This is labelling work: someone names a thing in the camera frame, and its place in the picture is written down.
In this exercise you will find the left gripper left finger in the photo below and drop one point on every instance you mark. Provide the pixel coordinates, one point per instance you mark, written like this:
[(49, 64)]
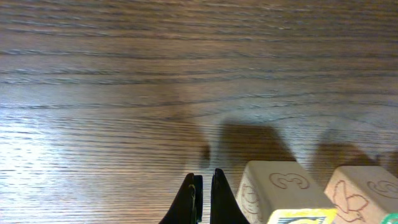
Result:
[(187, 206)]

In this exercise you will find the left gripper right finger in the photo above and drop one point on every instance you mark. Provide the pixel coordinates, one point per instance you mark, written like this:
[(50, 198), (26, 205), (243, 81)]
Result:
[(224, 207)]

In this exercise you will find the yellow C block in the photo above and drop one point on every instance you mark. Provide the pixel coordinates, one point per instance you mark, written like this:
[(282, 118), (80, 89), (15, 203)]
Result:
[(282, 192)]

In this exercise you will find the green V block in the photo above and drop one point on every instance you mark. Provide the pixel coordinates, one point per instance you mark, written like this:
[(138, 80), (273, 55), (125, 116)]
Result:
[(363, 195)]

